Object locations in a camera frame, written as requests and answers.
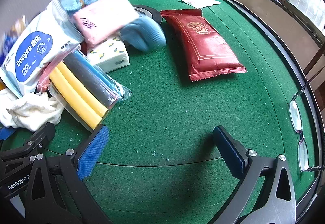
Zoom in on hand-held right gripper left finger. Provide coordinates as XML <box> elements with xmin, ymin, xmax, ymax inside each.
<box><xmin>24</xmin><ymin>124</ymin><xmax>113</xmax><ymax>224</ymax></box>

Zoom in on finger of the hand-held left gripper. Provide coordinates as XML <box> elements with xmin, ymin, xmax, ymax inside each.
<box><xmin>0</xmin><ymin>126</ymin><xmax>17</xmax><ymax>141</ymax></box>
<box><xmin>0</xmin><ymin>123</ymin><xmax>56</xmax><ymax>172</ymax></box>

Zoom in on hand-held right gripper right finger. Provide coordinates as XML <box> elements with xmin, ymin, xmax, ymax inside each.
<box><xmin>213</xmin><ymin>125</ymin><xmax>297</xmax><ymax>224</ymax></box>

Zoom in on white cloth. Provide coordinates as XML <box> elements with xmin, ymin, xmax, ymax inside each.
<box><xmin>0</xmin><ymin>88</ymin><xmax>65</xmax><ymax>132</ymax></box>

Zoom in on zip bag of foam tubes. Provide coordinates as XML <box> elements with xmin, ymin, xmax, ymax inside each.
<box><xmin>38</xmin><ymin>45</ymin><xmax>132</xmax><ymax>133</ymax></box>

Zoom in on white blue wet wipes pack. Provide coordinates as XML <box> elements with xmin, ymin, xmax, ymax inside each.
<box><xmin>0</xmin><ymin>0</ymin><xmax>85</xmax><ymax>99</ymax></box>

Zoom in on white floral tissue pack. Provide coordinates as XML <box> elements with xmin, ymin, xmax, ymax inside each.
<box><xmin>86</xmin><ymin>32</ymin><xmax>130</xmax><ymax>73</ymax></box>

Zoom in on red tissue packet gold print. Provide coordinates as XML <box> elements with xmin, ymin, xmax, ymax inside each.
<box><xmin>160</xmin><ymin>9</ymin><xmax>247</xmax><ymax>83</ymax></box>

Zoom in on pink tissue pack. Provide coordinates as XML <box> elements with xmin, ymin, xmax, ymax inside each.
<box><xmin>72</xmin><ymin>0</ymin><xmax>140</xmax><ymax>46</ymax></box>

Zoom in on eyeglasses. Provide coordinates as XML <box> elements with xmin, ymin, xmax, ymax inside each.
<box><xmin>289</xmin><ymin>68</ymin><xmax>325</xmax><ymax>172</ymax></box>

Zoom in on round table centre disc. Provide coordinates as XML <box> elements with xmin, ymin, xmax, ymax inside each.
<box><xmin>132</xmin><ymin>5</ymin><xmax>165</xmax><ymax>25</ymax></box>

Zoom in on white paper sheet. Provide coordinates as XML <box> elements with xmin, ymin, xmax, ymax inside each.
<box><xmin>178</xmin><ymin>0</ymin><xmax>222</xmax><ymax>9</ymax></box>

